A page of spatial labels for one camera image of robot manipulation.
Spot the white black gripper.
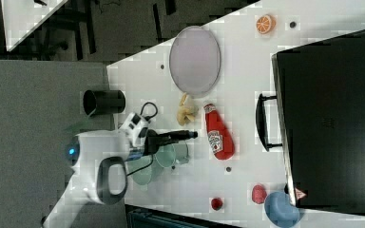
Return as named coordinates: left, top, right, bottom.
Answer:
left=120, top=112, right=198, bottom=156

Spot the orange slice toy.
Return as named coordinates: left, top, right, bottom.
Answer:
left=256, top=14, right=276, bottom=34

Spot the red ketchup bottle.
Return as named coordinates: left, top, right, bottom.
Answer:
left=203, top=104, right=235, bottom=161

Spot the blue cup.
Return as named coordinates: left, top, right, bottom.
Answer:
left=264, top=192, right=300, bottom=228

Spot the red strawberry toy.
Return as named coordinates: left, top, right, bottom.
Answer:
left=252, top=184, right=267, bottom=204

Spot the round grey plate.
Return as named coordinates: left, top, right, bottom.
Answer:
left=169, top=26, right=221, bottom=97

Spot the black cylindrical cup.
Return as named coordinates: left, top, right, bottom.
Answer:
left=83, top=90, right=125, bottom=116

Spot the peeled yellow banana toy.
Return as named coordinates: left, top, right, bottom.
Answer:
left=176, top=93, right=199, bottom=126

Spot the black toaster oven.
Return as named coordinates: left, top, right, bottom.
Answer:
left=271, top=29, right=365, bottom=216

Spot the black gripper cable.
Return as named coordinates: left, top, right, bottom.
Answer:
left=126, top=101, right=160, bottom=177

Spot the small red tomato toy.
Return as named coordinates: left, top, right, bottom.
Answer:
left=211, top=198, right=223, bottom=211

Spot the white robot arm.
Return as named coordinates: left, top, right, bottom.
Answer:
left=42, top=112, right=198, bottom=228

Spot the green mug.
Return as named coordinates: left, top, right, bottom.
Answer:
left=155, top=142, right=189, bottom=168

